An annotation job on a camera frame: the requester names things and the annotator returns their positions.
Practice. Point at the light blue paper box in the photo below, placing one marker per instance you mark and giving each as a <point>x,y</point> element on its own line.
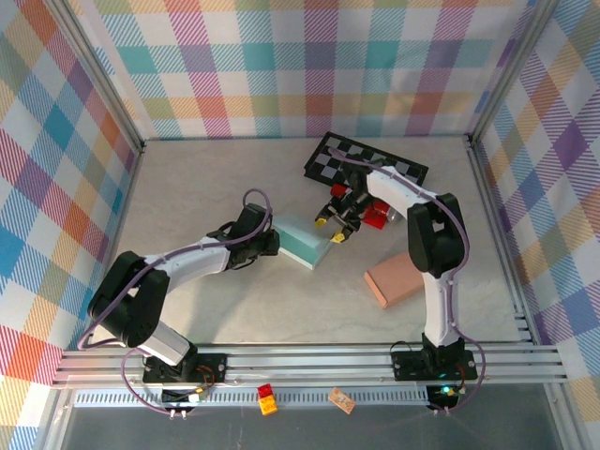
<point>300,239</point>

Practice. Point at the pink paper box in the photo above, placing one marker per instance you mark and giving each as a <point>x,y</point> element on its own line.
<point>391,281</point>

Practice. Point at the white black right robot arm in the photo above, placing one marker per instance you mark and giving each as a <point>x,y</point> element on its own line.
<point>440,300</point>

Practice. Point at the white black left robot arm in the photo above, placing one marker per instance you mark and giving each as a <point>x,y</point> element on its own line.
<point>197,260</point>

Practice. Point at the red toy block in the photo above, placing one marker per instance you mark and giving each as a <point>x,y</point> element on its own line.
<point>375,218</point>

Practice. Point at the black grey checkerboard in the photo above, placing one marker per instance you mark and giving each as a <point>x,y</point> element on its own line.
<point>323,161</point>

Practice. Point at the orange printed tag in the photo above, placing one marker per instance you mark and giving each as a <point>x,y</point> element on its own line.
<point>341,400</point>

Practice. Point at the red yellow toy brick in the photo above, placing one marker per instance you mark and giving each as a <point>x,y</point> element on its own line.
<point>267,398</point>

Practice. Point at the aluminium side rail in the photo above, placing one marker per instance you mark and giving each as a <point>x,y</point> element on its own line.
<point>124,211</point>
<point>492,211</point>

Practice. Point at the aluminium rail frame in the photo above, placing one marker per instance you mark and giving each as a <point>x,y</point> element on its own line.
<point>304,363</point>

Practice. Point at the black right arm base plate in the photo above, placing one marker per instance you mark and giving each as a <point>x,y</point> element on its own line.
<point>408,368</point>

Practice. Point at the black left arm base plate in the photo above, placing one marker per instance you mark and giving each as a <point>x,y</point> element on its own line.
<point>211,365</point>

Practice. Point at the aluminium corner post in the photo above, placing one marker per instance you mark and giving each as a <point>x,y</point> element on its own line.
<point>508,70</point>
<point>101,70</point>

